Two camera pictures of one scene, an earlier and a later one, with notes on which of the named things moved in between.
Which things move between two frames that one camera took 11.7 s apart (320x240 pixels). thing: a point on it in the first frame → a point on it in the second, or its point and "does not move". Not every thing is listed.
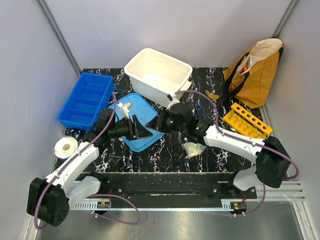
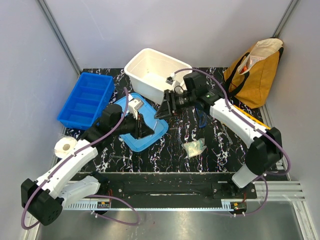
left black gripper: (136, 130) does not move
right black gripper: (157, 122) → (164, 110)
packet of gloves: (193, 149) does not move
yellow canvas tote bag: (250, 79) does not move
